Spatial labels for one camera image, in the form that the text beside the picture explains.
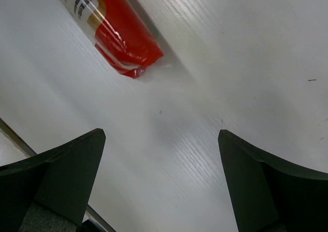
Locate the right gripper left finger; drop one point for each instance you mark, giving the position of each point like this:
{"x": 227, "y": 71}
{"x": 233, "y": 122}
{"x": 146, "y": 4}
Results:
{"x": 59, "y": 180}

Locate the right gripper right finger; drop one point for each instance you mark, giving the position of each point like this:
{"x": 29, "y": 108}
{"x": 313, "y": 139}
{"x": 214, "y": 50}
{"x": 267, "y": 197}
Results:
{"x": 269, "y": 193}

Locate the red spaghetti pack with barcode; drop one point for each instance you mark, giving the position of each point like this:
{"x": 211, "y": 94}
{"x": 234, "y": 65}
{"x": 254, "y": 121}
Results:
{"x": 118, "y": 33}

